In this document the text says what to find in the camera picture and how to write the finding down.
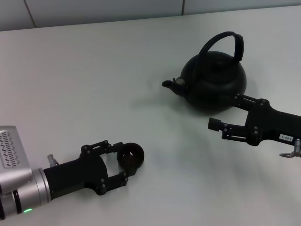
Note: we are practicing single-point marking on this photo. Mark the black round teapot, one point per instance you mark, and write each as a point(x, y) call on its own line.
point(211, 94)

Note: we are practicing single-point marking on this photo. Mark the small black teacup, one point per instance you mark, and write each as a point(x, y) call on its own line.
point(139, 155)

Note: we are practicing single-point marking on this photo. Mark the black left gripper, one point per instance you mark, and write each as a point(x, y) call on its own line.
point(73, 174)

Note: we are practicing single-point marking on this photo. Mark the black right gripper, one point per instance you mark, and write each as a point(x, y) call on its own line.
point(272, 127)

